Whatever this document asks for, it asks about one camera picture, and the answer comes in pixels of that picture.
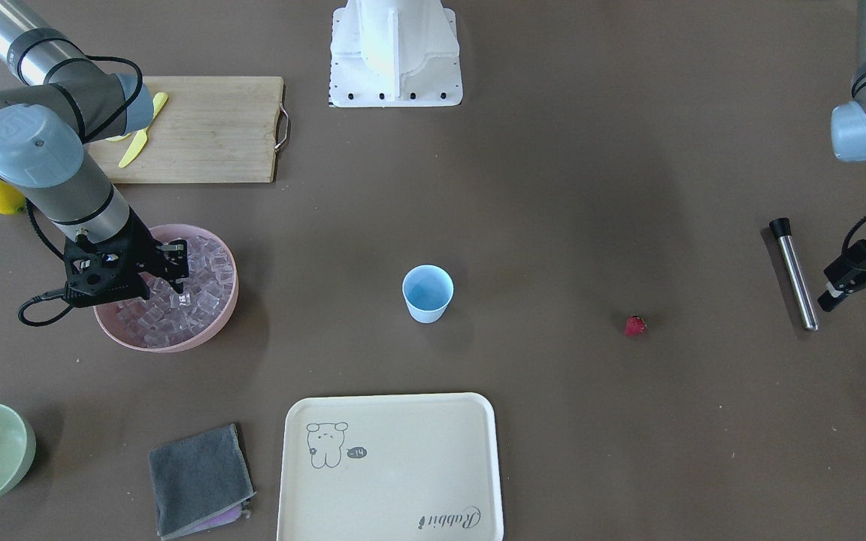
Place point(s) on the white camera pillar base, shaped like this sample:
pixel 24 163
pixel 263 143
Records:
pixel 394 54

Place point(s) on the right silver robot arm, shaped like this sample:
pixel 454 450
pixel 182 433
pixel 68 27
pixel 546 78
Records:
pixel 65 102

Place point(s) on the light blue plastic cup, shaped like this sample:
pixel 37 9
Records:
pixel 427 291

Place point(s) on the red strawberry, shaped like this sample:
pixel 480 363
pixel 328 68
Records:
pixel 635 325

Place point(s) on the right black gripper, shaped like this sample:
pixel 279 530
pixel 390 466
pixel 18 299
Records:
pixel 141 242

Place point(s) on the steel muddler black tip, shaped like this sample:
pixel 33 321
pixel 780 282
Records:
pixel 782 232

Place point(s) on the pink bowl of ice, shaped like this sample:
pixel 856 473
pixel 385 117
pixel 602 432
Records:
pixel 170 321

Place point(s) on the yellow plastic knife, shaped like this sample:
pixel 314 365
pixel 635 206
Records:
pixel 139 137

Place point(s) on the grey folded cloth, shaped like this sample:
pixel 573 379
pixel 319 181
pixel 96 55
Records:
pixel 200 482

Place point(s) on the wooden cutting board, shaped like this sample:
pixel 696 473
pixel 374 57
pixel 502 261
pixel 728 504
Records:
pixel 211 130

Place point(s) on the cream rabbit tray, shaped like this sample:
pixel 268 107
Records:
pixel 406 467

